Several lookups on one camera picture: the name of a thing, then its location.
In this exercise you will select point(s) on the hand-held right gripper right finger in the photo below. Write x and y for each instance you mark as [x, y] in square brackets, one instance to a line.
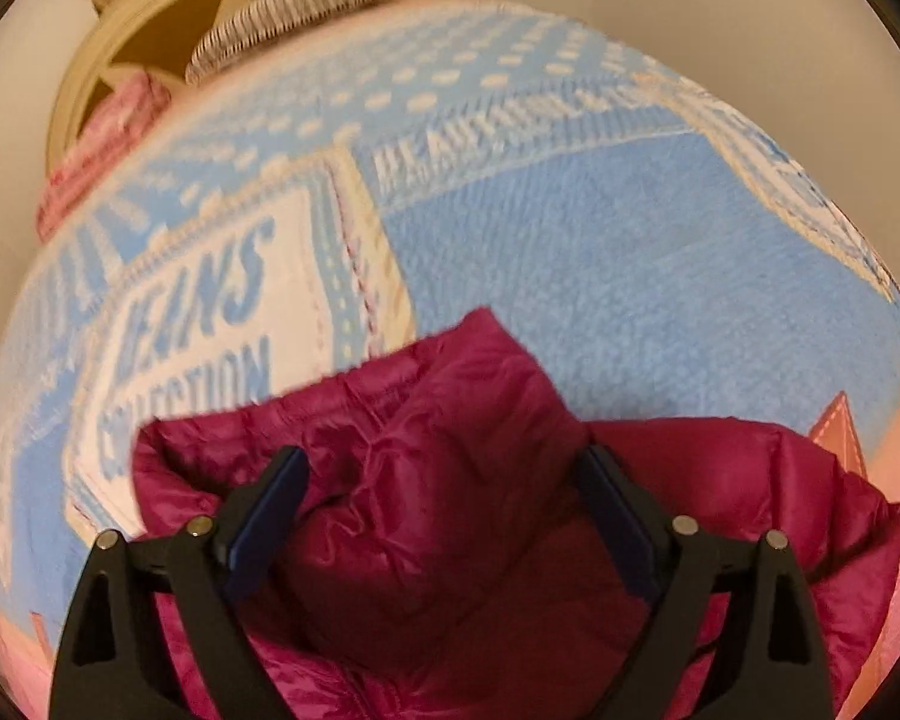
[616, 525]

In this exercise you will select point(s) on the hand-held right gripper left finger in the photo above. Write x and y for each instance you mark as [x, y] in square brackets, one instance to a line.
[270, 525]

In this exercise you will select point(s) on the magenta puffer jacket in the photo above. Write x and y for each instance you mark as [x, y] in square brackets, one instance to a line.
[450, 465]

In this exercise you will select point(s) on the blue and pink printed blanket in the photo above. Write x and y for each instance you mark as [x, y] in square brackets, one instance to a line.
[570, 240]

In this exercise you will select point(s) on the pink floral cloth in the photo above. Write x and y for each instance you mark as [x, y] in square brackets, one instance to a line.
[101, 150]

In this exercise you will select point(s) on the striped pillow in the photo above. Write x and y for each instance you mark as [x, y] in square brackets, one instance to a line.
[292, 15]

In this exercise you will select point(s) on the cream bed headboard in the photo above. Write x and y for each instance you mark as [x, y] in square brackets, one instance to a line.
[124, 15]

